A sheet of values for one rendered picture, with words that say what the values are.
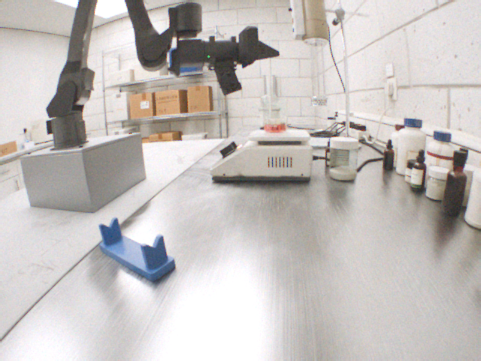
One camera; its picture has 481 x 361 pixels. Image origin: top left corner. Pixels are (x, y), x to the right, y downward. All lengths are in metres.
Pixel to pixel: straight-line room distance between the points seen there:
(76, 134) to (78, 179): 0.10
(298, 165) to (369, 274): 0.29
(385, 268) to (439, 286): 0.06
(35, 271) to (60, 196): 0.21
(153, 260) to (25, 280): 0.16
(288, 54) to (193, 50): 2.58
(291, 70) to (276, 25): 0.57
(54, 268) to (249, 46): 0.42
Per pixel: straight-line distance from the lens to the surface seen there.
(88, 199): 0.44
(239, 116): 3.00
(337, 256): 0.27
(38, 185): 0.54
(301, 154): 0.48
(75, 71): 0.50
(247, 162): 0.49
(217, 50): 0.49
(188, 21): 0.50
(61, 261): 0.33
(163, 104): 2.88
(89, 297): 0.25
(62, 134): 0.51
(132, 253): 0.28
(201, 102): 2.72
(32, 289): 0.30
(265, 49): 0.53
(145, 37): 0.49
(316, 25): 0.96
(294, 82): 2.99
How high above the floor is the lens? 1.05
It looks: 17 degrees down
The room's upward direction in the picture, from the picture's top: 3 degrees counter-clockwise
